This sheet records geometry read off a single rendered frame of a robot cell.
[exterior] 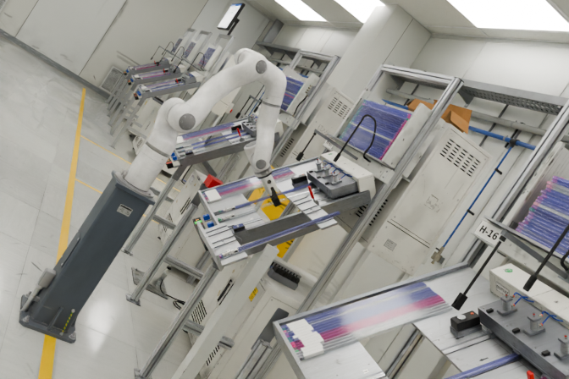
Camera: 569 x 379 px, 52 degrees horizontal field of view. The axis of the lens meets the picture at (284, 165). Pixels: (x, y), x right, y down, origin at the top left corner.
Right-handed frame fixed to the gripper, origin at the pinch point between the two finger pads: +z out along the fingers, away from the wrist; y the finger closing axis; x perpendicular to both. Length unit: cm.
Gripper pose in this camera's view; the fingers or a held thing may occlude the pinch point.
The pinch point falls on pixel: (275, 201)
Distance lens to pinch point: 280.5
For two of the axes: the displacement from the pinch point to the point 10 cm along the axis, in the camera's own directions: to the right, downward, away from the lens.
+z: 3.5, 8.7, 3.5
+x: -8.8, 4.3, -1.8
